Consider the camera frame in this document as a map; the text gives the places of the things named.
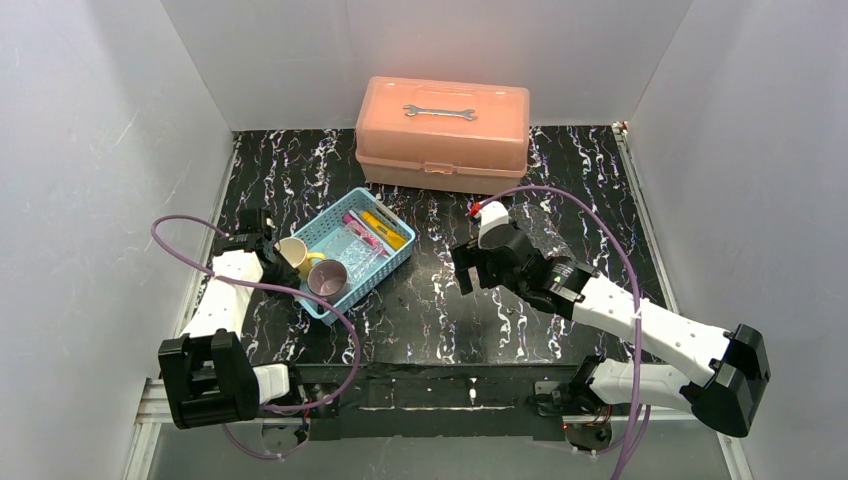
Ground yellow mug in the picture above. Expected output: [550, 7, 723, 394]
[276, 237, 326, 279]

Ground purple mug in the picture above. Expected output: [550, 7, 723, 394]
[307, 259, 350, 305]

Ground light blue plastic basket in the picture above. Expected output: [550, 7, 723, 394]
[293, 187, 416, 312]

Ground clear plastic tray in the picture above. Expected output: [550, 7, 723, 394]
[323, 225, 383, 283]

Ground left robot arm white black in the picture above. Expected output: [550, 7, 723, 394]
[151, 208, 300, 429]

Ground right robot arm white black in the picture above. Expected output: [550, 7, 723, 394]
[451, 222, 771, 438]

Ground yellow toothpaste tube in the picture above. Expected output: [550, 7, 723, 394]
[361, 211, 406, 250]

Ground pink toothpaste tube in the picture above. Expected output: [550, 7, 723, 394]
[342, 212, 388, 256]

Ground orange plastic toolbox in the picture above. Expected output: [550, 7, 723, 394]
[355, 76, 530, 195]

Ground silver open-end wrench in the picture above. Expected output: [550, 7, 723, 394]
[403, 104, 477, 121]

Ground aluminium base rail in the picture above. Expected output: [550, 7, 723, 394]
[125, 377, 753, 480]

